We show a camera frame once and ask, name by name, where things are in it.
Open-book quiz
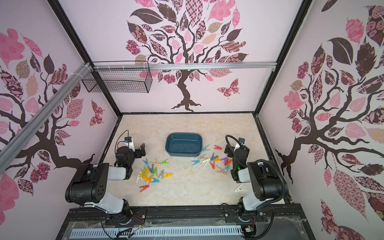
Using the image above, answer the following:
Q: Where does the grey clothespin left pile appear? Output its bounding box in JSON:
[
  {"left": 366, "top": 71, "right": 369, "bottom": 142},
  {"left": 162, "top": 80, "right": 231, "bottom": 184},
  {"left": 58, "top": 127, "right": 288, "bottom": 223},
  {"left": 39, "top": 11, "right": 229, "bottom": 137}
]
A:
[{"left": 158, "top": 170, "right": 164, "bottom": 179}]

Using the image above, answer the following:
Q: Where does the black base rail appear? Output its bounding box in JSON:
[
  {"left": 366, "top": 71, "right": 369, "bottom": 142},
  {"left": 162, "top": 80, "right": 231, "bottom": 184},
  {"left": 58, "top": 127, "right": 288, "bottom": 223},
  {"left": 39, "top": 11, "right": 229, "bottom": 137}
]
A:
[{"left": 62, "top": 204, "right": 306, "bottom": 229}]

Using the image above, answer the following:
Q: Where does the aluminium rail on left wall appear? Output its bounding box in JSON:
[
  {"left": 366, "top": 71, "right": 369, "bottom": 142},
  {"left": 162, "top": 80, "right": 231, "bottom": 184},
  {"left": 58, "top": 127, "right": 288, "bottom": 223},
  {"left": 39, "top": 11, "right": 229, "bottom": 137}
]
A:
[{"left": 1, "top": 63, "right": 92, "bottom": 173}]

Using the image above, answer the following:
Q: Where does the orange clothespin front left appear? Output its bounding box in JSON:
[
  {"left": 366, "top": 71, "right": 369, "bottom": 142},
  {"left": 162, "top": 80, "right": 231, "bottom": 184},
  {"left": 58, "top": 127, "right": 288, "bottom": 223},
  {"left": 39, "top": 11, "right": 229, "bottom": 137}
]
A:
[{"left": 145, "top": 176, "right": 153, "bottom": 184}]

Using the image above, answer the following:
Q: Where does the aluminium rail on wall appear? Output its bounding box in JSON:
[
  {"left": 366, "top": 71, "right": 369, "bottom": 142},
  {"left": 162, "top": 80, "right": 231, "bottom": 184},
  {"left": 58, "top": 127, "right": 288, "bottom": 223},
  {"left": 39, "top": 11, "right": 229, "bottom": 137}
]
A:
[
  {"left": 1, "top": 63, "right": 92, "bottom": 173},
  {"left": 93, "top": 62, "right": 277, "bottom": 71}
]

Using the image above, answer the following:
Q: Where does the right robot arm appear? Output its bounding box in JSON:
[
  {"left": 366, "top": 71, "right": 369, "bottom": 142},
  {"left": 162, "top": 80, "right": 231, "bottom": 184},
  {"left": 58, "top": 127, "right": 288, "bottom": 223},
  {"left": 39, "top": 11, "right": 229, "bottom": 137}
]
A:
[{"left": 225, "top": 135, "right": 288, "bottom": 221}]

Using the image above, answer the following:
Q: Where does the black wire mesh basket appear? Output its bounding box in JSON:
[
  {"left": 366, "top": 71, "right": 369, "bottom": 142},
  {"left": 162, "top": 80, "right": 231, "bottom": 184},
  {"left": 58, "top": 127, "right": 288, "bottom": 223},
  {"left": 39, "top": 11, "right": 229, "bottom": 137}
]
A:
[{"left": 82, "top": 60, "right": 153, "bottom": 94}]

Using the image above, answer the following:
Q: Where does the aluminium rail on back wall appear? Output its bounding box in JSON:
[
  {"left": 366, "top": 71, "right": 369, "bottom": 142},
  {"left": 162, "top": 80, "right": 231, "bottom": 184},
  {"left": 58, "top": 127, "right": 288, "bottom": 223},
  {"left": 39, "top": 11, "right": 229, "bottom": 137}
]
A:
[{"left": 93, "top": 62, "right": 277, "bottom": 71}]

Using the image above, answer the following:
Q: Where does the red clothespin right pile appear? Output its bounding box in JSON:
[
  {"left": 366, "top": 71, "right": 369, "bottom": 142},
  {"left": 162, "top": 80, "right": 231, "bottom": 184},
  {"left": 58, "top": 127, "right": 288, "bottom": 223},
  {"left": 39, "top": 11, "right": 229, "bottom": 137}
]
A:
[{"left": 224, "top": 158, "right": 233, "bottom": 166}]

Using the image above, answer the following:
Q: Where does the teal clothespin beside box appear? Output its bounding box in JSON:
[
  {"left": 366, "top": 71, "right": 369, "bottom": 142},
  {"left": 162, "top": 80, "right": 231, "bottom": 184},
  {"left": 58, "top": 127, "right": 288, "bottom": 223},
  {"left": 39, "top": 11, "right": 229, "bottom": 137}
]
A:
[{"left": 202, "top": 145, "right": 210, "bottom": 152}]

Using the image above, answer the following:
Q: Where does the teal clothespin right pile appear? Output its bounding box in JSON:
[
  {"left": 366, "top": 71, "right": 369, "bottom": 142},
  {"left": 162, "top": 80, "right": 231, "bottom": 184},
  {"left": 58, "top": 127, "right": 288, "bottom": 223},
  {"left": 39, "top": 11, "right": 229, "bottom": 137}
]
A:
[{"left": 223, "top": 165, "right": 230, "bottom": 173}]

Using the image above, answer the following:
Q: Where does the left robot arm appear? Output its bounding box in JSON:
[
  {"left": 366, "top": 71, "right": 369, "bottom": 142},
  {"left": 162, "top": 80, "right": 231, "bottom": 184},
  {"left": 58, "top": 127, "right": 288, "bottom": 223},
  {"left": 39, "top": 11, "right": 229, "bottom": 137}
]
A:
[{"left": 65, "top": 144, "right": 146, "bottom": 225}]

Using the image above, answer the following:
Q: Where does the black corrugated cable hose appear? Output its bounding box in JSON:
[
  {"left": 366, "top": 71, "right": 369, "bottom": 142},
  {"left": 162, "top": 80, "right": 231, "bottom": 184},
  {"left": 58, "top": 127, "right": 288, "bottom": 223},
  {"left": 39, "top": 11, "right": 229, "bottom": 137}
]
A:
[{"left": 225, "top": 134, "right": 289, "bottom": 208}]

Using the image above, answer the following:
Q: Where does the green clothespin left pile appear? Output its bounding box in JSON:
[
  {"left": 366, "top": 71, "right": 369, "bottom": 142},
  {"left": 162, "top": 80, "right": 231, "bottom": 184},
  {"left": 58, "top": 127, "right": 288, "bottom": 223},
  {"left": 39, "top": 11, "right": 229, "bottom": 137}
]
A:
[{"left": 161, "top": 159, "right": 169, "bottom": 165}]

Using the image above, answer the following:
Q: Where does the white slotted cable duct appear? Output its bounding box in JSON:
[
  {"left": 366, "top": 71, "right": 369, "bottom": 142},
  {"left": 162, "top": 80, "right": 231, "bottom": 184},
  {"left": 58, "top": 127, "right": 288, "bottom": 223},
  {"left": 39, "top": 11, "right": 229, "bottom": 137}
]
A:
[{"left": 68, "top": 226, "right": 242, "bottom": 240}]

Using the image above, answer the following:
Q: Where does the white clothespin near right base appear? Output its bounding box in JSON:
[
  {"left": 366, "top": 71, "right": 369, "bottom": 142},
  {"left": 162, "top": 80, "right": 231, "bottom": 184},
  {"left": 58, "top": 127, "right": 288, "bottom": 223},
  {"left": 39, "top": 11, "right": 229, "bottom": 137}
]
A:
[{"left": 235, "top": 184, "right": 245, "bottom": 193}]

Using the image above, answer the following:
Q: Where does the red clothespin front left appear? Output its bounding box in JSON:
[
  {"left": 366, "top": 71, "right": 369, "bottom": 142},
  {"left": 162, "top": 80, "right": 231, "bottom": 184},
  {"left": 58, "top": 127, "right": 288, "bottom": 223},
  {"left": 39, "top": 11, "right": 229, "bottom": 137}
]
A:
[{"left": 139, "top": 185, "right": 150, "bottom": 193}]

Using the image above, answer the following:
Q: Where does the yellow clothespin left pile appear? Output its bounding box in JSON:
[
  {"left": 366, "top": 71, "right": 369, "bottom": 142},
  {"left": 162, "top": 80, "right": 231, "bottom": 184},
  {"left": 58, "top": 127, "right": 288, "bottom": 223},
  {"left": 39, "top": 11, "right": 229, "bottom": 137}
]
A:
[{"left": 163, "top": 173, "right": 173, "bottom": 179}]

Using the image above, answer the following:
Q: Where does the teal plastic storage box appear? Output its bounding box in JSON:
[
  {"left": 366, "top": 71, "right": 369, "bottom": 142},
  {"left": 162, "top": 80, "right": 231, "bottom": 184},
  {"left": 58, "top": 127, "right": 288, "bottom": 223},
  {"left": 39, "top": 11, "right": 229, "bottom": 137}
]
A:
[{"left": 165, "top": 133, "right": 203, "bottom": 158}]

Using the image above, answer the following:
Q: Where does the beige clothespin left pile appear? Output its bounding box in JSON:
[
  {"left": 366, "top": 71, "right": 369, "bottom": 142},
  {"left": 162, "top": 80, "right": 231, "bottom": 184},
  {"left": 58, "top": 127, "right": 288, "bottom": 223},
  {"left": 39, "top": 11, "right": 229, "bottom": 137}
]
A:
[{"left": 152, "top": 159, "right": 162, "bottom": 166}]

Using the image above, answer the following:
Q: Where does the pink clothespin right pile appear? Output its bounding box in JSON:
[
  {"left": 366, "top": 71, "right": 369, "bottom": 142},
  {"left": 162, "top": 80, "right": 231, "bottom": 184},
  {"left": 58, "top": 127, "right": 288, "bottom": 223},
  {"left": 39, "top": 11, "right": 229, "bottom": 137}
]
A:
[{"left": 216, "top": 166, "right": 227, "bottom": 175}]

